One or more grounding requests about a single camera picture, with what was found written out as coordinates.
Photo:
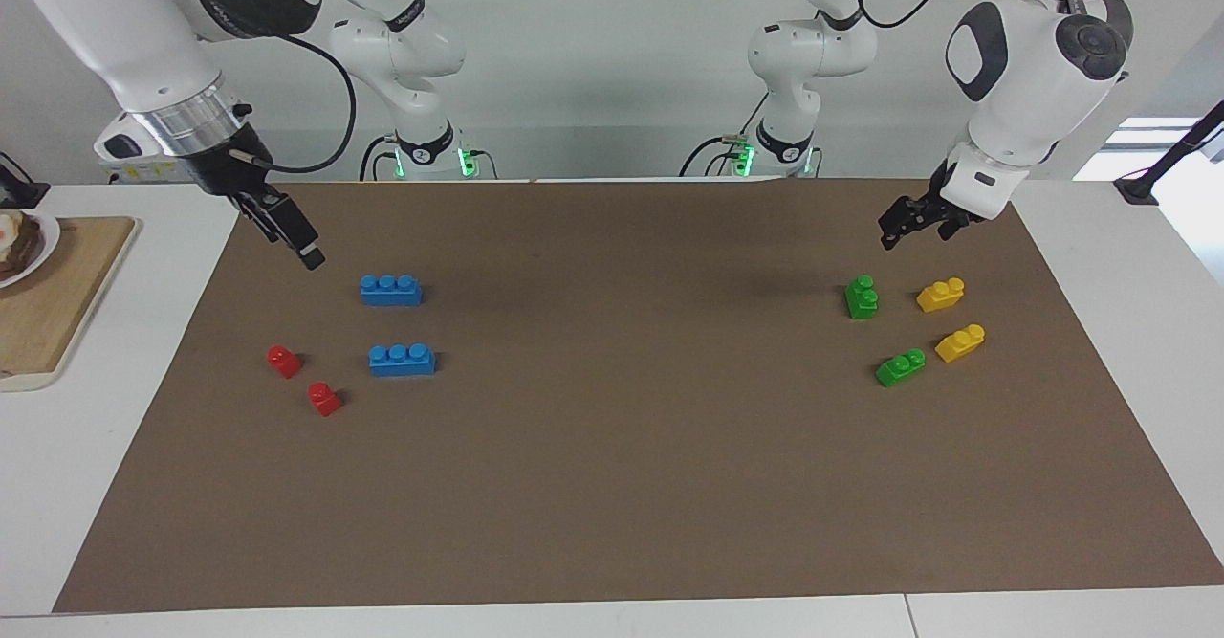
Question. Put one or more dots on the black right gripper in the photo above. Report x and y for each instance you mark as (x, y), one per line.
(239, 164)

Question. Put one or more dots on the brown table mat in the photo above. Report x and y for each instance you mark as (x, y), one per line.
(612, 485)

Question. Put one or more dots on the black clamp stand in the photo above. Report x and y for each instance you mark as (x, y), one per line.
(1162, 164)

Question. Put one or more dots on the white plate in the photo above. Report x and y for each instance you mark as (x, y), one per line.
(50, 241)

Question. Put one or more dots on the blue three-stud toy block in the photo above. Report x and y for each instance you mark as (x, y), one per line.
(403, 361)
(390, 292)

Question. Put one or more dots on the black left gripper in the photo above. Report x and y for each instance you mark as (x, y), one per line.
(926, 208)

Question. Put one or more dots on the wooden cutting board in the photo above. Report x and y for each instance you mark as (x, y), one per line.
(67, 303)
(29, 382)

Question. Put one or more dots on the red one-stud toy block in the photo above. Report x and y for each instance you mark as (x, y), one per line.
(283, 362)
(324, 399)

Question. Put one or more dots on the green two-stud toy block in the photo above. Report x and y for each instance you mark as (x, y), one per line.
(900, 368)
(862, 298)

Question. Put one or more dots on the white power strip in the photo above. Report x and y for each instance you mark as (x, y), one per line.
(143, 172)

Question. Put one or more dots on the black desk mount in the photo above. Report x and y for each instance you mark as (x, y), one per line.
(21, 193)

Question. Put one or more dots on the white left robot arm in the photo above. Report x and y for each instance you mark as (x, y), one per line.
(1033, 93)

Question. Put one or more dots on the toy sandwich food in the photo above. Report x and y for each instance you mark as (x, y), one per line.
(17, 244)

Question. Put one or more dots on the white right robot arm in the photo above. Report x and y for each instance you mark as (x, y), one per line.
(115, 16)

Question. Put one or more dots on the yellow two-stud toy block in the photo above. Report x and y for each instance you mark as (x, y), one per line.
(959, 343)
(940, 296)

